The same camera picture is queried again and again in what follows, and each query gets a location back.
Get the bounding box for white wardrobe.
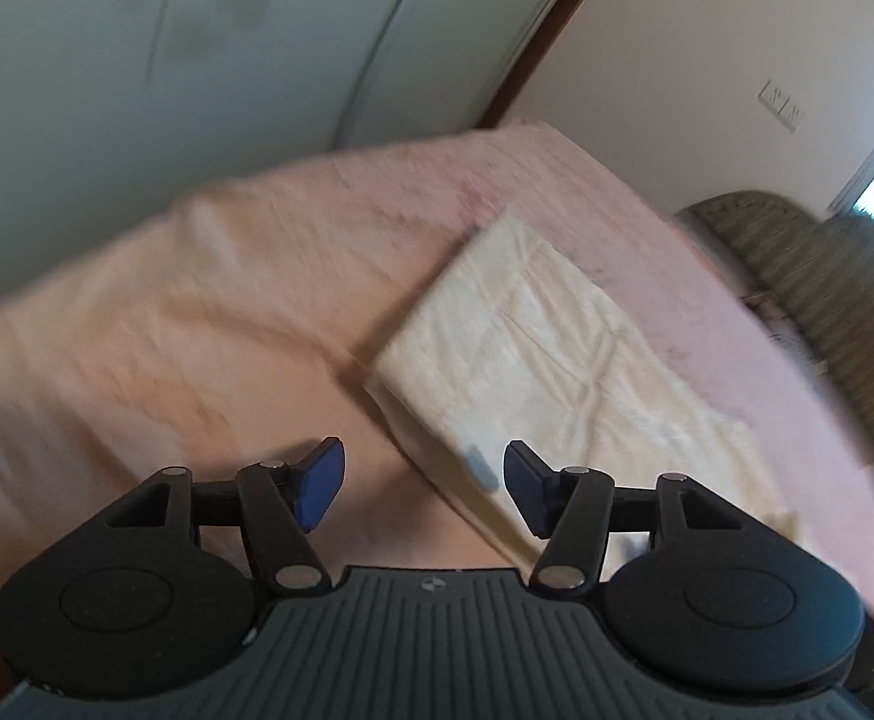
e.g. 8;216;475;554
0;0;597;316

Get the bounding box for pink blanket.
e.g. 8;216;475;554
0;120;874;616

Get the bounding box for brown wooden door frame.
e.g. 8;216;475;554
477;0;625;132

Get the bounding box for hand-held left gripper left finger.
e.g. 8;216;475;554
107;436;349;593

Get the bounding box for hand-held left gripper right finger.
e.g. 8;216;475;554
503;440;754;593

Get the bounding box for cream white pants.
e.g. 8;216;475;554
364;210;801;568

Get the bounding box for olive padded headboard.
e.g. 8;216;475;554
675;191;874;482

